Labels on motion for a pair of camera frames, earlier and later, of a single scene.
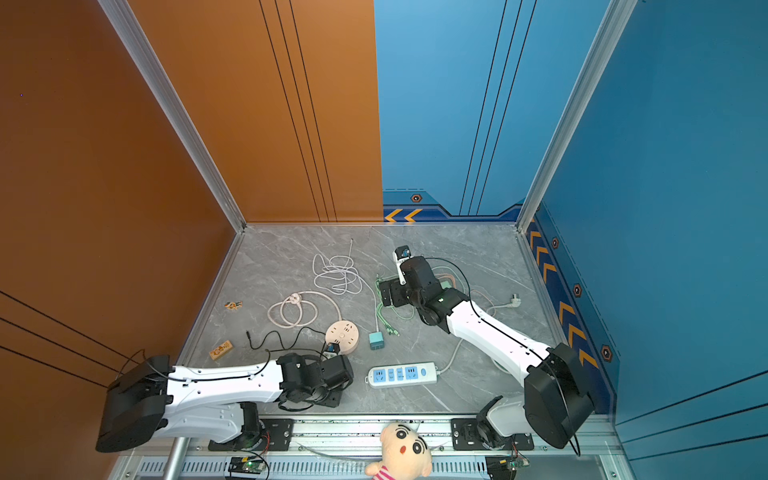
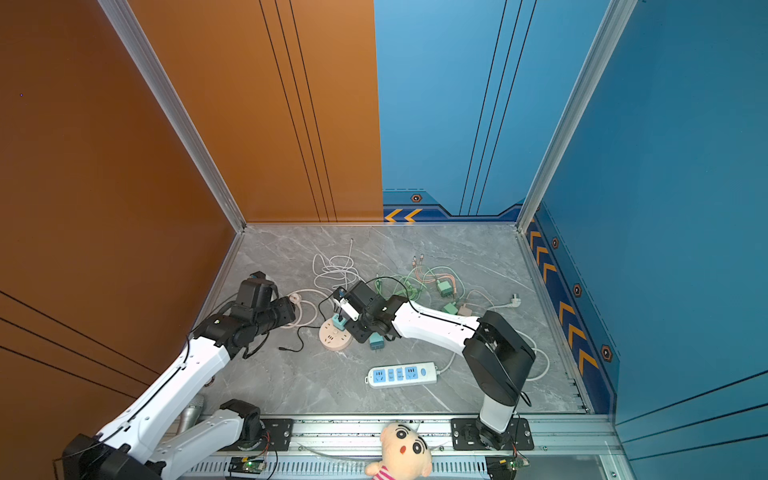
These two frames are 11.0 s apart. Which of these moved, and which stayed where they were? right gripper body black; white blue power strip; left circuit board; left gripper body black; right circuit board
Moved: left gripper body black; right gripper body black
Stayed: right circuit board; left circuit board; white blue power strip
